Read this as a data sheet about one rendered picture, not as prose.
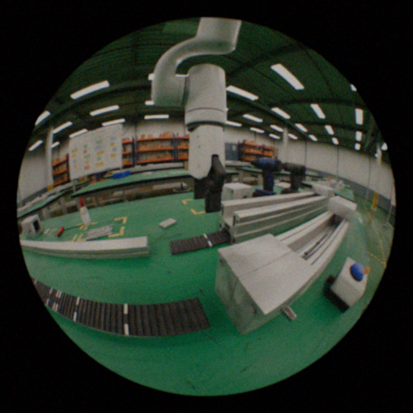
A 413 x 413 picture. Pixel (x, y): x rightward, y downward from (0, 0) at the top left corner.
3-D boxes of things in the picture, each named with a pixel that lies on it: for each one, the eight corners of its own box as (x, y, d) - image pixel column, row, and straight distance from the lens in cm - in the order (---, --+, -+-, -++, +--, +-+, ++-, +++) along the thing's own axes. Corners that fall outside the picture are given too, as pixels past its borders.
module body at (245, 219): (235, 248, 32) (239, 216, 28) (218, 228, 39) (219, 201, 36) (332, 207, 99) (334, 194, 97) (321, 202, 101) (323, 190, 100)
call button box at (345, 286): (342, 314, 32) (364, 293, 28) (318, 290, 30) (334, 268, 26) (353, 291, 38) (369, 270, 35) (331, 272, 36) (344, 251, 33)
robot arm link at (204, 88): (184, 106, 24) (233, 112, 27) (188, 59, 32) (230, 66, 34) (179, 119, 32) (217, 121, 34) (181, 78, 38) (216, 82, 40)
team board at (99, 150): (76, 221, 356) (66, 138, 356) (82, 213, 395) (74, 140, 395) (127, 212, 295) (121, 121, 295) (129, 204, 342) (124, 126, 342)
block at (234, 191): (237, 216, 48) (239, 190, 45) (218, 206, 56) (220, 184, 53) (255, 210, 55) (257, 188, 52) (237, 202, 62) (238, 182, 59)
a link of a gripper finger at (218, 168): (204, 149, 26) (203, 176, 27) (221, 154, 19) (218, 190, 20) (210, 149, 27) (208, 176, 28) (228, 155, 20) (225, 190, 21)
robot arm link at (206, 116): (182, 120, 32) (182, 131, 31) (190, 106, 24) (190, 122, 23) (215, 122, 34) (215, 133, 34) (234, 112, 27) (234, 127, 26)
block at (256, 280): (248, 346, 21) (279, 333, 12) (214, 289, 24) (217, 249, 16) (295, 315, 25) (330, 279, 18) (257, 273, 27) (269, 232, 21)
